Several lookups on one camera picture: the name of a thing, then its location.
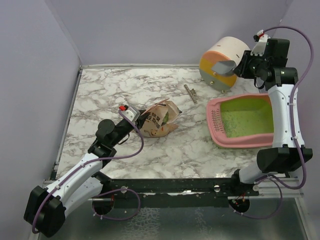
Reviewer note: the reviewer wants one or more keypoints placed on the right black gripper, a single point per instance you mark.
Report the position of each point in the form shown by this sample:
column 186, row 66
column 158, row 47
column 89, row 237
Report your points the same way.
column 241, row 70

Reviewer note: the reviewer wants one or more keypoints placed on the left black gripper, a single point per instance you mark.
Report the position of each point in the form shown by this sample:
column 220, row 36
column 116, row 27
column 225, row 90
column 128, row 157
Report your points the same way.
column 139, row 123

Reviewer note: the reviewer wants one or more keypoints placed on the grey metal litter scoop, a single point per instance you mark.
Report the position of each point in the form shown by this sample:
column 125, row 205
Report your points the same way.
column 224, row 68

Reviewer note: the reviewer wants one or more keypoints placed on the pink cat litter bag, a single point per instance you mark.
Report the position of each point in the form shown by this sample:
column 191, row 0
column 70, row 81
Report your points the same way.
column 160, row 119

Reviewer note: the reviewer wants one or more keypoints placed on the metal bag sealing clip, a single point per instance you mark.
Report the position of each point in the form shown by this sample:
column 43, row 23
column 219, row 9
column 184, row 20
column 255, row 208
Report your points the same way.
column 192, row 93

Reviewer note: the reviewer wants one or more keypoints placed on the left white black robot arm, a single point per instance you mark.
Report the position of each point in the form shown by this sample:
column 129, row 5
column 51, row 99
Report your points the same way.
column 48, row 207

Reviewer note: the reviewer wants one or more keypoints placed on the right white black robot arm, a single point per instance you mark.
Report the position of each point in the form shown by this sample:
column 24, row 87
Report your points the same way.
column 267, row 61

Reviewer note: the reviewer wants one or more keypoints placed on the green litter pellets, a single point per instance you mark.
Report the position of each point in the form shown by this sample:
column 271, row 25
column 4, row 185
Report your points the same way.
column 247, row 122

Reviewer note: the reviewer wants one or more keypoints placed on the pink green litter box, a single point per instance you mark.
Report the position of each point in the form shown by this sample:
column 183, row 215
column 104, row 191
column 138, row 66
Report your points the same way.
column 253, row 101

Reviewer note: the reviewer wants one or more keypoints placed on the round pastel drawer cabinet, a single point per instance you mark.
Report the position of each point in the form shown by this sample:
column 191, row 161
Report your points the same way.
column 227, row 48

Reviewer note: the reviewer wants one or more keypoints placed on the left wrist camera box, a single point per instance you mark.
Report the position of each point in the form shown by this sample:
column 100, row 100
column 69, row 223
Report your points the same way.
column 129, row 112

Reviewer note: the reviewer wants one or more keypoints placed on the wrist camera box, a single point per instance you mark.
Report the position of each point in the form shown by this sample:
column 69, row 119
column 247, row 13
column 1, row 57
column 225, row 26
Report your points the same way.
column 129, row 112
column 261, row 39

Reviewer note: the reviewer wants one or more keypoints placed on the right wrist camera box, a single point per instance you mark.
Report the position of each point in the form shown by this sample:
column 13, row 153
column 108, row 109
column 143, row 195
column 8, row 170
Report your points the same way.
column 261, row 39

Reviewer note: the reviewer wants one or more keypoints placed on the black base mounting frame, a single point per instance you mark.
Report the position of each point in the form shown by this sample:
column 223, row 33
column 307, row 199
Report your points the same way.
column 169, row 193

